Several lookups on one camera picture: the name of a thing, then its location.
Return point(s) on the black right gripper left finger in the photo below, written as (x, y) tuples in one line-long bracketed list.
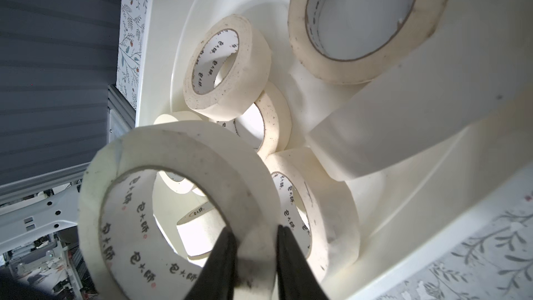
[(217, 278)]

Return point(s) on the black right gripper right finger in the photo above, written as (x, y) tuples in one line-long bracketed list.
[(295, 278)]

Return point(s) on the cream masking tape roll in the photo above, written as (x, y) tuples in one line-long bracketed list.
[(266, 125), (320, 212), (419, 24), (173, 181), (478, 58), (228, 70), (199, 230), (127, 255)]

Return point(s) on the white plastic storage box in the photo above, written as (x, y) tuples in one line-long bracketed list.
[(529, 87)]

